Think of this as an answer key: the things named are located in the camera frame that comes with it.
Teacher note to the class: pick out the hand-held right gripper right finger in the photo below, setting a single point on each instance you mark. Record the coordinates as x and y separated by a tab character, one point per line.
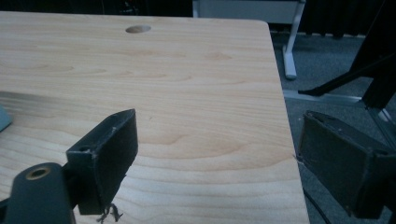
342	161

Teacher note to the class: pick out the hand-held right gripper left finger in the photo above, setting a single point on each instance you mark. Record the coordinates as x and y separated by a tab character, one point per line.
106	155

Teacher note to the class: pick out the grey-blue flat object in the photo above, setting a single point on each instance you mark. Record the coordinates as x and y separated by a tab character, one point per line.
3	119

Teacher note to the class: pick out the black metal stand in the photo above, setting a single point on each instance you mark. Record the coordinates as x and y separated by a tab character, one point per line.
378	46

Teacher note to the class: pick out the dark curtain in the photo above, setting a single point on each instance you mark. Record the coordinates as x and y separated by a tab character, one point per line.
336	15

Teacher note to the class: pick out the white table with metal leg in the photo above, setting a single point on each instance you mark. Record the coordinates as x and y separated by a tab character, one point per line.
249	7

